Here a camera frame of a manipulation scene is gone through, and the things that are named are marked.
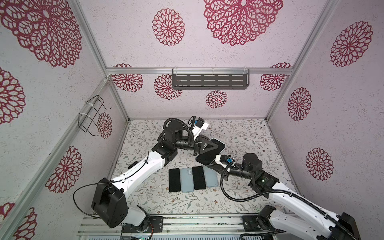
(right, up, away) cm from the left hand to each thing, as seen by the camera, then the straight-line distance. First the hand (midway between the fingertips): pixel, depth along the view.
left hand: (216, 147), depth 64 cm
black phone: (-4, -4, -2) cm, 6 cm away
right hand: (-3, -6, +5) cm, 8 cm away
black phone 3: (-6, -21, +26) cm, 34 cm away
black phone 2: (-20, -21, +22) cm, 37 cm away
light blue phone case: (-13, -22, +24) cm, 35 cm away
